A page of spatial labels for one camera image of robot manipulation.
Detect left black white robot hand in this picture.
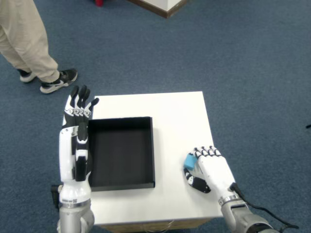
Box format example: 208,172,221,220
57,85,100,207

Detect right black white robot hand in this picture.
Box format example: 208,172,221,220
183,146,241,204

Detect blue cube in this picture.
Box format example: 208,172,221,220
183,152,196,170

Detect black open box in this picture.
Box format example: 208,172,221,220
87,116,156,193

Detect white top wooden table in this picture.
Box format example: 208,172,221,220
89,91,230,233

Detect black white sneaker with swoosh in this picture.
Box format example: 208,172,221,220
40,68,78,95

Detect beige trousers of person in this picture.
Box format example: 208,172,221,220
0,0,60,83

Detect white platform with brown edge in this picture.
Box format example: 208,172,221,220
126,0,189,19

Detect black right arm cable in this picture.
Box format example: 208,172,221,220
229,182,299,230

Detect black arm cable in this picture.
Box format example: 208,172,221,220
229,182,299,230
50,184,64,210

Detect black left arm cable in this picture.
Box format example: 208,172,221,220
50,184,64,210

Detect clear wire loop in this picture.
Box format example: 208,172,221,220
142,219,174,231

